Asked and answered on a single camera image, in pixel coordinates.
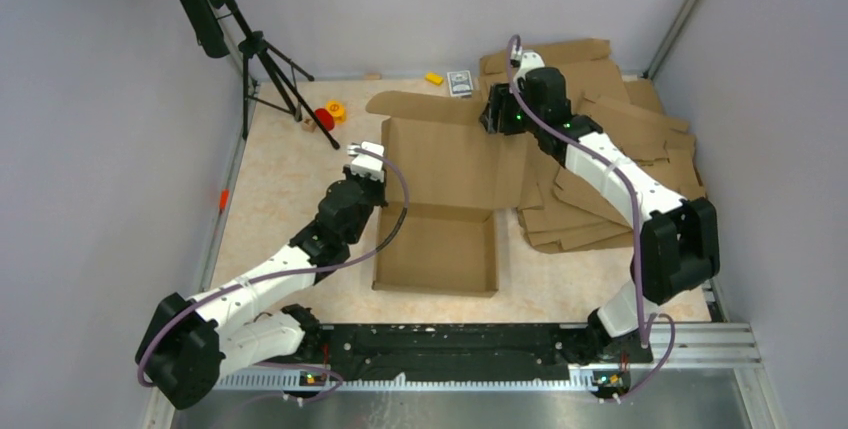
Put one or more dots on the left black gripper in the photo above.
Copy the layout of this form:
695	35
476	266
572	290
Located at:
379	185

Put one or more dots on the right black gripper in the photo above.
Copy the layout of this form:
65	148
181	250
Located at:
500	99

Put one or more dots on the cardboard box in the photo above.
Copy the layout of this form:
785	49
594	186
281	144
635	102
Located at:
457	178

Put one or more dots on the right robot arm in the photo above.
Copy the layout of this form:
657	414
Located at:
653	282

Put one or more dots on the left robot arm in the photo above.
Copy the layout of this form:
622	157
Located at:
191	342

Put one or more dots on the small printed card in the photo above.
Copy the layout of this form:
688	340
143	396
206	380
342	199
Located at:
460	84

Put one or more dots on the small wooden block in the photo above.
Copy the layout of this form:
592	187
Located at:
309	125

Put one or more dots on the red round toy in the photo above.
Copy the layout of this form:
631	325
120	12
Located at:
325	118

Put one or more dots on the yellow round toy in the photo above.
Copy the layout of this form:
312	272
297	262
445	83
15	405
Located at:
337	110

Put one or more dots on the yellow block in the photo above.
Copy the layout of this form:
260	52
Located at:
434	78

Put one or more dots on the stack of cardboard blanks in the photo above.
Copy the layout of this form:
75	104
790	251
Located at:
663	222

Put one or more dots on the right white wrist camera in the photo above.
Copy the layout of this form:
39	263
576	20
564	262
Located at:
522	61

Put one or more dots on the orange clip on frame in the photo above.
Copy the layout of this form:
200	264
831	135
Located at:
223	199

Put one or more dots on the black camera tripod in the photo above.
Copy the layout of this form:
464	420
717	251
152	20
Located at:
205	17

